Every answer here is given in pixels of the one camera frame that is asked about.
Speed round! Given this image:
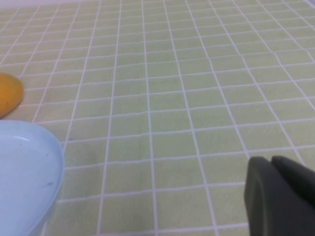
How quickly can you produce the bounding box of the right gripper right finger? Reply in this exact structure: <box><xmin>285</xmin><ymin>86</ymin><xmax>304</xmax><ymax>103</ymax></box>
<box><xmin>272</xmin><ymin>155</ymin><xmax>315</xmax><ymax>206</ymax></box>

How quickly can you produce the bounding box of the yellow-orange mango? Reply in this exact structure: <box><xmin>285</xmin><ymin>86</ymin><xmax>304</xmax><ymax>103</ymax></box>
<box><xmin>0</xmin><ymin>72</ymin><xmax>25</xmax><ymax>118</ymax></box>

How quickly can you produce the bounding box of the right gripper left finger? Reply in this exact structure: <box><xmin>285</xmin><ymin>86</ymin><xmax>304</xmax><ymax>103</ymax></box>
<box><xmin>243</xmin><ymin>156</ymin><xmax>315</xmax><ymax>236</ymax></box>

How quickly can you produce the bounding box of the light blue plate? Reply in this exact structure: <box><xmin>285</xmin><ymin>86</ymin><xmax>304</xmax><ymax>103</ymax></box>
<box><xmin>0</xmin><ymin>119</ymin><xmax>65</xmax><ymax>236</ymax></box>

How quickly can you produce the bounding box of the green checked tablecloth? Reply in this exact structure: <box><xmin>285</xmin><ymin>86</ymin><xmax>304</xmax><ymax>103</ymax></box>
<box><xmin>0</xmin><ymin>0</ymin><xmax>315</xmax><ymax>236</ymax></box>

